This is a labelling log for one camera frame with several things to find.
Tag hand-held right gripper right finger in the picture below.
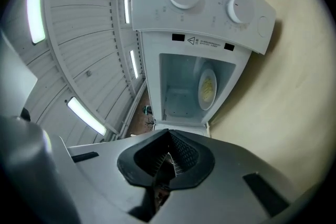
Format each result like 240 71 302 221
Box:
157 129 316 224

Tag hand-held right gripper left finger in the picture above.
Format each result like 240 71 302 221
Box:
67 128 171 224

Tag yellow food slice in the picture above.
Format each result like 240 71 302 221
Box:
201 76 215 102

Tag white round plate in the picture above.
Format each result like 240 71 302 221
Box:
197 68 218 111

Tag white microwave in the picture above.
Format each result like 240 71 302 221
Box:
130 0 278 137

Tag long ceiling light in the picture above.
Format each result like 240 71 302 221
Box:
129 50 139 79
123 0 131 24
27 0 46 45
67 97 108 136

